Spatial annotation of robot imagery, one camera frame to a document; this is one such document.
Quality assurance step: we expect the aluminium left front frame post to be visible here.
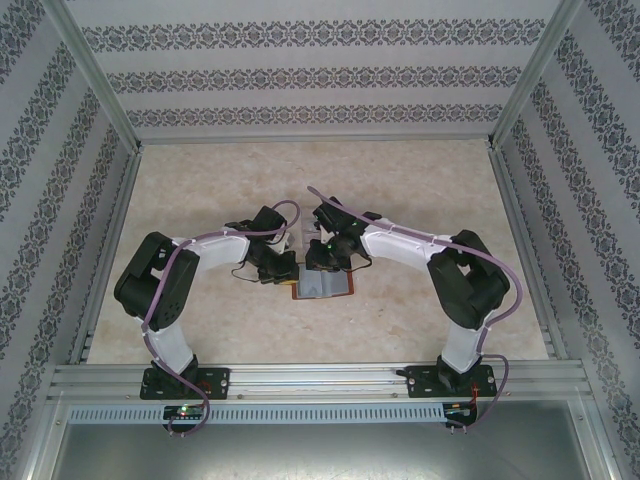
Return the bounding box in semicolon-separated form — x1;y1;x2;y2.
13;392;69;480

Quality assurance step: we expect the aluminium rear frame rail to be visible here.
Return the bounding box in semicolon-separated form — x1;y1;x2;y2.
137;132;496;147

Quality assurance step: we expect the brown leather card holder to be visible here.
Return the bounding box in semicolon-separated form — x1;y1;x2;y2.
290;269;357;301

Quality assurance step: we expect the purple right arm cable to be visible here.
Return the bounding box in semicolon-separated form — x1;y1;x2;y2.
306;185;522;436

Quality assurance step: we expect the thin black left camera cable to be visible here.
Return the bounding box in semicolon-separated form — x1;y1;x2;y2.
230;263;261;284

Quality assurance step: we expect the grey metal front panel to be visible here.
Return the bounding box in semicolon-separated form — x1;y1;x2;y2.
49;423;594;480

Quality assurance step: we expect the grey slotted cable duct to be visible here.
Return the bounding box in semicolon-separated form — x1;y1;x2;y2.
67;402;447;426

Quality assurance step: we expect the aluminium right side rail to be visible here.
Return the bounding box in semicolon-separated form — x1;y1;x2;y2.
487;147;570;360

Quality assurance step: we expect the left controller board green light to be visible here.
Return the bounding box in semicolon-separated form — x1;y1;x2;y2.
163;404;207;423

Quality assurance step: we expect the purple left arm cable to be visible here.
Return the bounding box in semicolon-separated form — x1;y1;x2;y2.
141;199;302;439

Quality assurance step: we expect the aluminium left rear frame post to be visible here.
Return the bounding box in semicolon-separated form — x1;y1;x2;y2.
45;0;144;154

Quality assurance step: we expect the right controller board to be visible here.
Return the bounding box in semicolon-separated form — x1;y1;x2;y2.
443;401;480;422

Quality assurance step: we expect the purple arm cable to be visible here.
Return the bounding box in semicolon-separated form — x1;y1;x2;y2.
306;185;522;436
141;199;302;439

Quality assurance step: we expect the aluminium left side rail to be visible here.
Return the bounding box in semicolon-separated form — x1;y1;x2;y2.
68;149;145;365

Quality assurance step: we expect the aluminium frame post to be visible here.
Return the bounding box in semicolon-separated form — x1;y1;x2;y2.
487;0;587;151
569;394;629;480
45;0;144;154
13;392;69;480

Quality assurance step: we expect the aluminium right rear frame post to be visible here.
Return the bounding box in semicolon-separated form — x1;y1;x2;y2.
487;0;587;151

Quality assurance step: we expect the clear acrylic card stand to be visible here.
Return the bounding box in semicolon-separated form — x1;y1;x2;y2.
298;201;321;251

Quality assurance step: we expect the aluminium right front frame post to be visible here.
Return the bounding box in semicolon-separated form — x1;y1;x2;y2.
569;394;629;480

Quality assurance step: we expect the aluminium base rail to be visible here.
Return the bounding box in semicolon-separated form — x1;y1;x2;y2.
49;360;592;402

